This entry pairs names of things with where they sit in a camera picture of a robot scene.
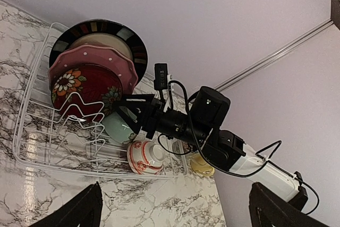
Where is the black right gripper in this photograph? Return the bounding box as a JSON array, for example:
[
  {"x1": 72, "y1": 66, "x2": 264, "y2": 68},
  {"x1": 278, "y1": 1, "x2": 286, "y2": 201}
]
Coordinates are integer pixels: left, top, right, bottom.
[{"x1": 114, "y1": 94, "x2": 165, "y2": 139}]

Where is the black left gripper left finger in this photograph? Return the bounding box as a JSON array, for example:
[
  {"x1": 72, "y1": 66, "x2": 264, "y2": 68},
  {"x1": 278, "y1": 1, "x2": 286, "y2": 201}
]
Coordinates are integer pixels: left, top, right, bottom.
[{"x1": 32, "y1": 182, "x2": 103, "y2": 227}]

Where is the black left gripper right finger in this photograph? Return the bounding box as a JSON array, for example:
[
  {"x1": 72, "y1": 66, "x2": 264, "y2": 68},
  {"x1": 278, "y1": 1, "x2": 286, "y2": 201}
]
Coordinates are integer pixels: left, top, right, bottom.
[{"x1": 249, "y1": 182, "x2": 327, "y2": 227}]

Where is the red floral plate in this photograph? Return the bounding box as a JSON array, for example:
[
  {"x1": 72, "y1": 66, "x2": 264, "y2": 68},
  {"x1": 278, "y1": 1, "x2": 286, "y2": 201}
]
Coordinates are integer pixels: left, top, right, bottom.
[{"x1": 51, "y1": 64, "x2": 123, "y2": 121}]

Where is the yellow ceramic mug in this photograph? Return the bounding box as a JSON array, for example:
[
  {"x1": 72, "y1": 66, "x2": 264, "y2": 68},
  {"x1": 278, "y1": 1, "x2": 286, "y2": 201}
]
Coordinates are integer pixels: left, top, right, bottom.
[{"x1": 190, "y1": 154, "x2": 215, "y2": 176}]

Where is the tall seashell ceramic mug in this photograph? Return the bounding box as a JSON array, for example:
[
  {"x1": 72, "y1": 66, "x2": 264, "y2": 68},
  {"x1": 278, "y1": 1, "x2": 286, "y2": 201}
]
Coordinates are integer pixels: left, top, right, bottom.
[{"x1": 172, "y1": 140, "x2": 193, "y2": 157}]

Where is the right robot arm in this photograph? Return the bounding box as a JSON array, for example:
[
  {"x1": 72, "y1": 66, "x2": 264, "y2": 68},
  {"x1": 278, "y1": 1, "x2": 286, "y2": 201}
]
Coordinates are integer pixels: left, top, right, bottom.
[{"x1": 112, "y1": 86, "x2": 308, "y2": 210}]

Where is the light green floral bowl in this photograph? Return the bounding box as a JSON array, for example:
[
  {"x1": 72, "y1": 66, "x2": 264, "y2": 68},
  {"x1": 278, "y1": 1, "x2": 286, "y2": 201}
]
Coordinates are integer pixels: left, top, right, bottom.
[{"x1": 102, "y1": 112, "x2": 137, "y2": 145}]

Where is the white red patterned bowl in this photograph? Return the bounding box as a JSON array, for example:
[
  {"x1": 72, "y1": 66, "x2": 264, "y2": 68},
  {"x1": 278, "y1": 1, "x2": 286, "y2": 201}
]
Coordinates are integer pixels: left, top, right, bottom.
[{"x1": 127, "y1": 140, "x2": 166, "y2": 175}]

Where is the pink dotted scalloped plate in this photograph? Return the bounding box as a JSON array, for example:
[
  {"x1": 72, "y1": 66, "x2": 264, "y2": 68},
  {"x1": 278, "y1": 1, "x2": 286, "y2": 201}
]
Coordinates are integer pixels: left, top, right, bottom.
[{"x1": 48, "y1": 44, "x2": 138, "y2": 94}]

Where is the black striped large plate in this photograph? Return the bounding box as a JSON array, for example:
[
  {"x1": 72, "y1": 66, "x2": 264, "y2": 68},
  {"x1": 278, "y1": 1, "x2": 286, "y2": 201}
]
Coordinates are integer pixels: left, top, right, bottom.
[{"x1": 49, "y1": 19, "x2": 148, "y2": 81}]

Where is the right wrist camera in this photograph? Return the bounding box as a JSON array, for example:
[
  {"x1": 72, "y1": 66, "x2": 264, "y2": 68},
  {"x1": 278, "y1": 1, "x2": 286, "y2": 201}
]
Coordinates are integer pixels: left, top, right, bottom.
[{"x1": 154, "y1": 63, "x2": 169, "y2": 101}]

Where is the white wire dish rack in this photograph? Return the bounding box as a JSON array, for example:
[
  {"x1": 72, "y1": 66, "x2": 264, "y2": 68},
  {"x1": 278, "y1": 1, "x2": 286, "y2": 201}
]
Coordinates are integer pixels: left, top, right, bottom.
[{"x1": 12, "y1": 22, "x2": 189, "y2": 179}]

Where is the right aluminium frame post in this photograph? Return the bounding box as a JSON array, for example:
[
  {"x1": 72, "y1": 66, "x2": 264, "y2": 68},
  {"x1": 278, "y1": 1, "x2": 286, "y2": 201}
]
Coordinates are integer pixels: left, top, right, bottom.
[{"x1": 215, "y1": 19, "x2": 334, "y2": 92}]

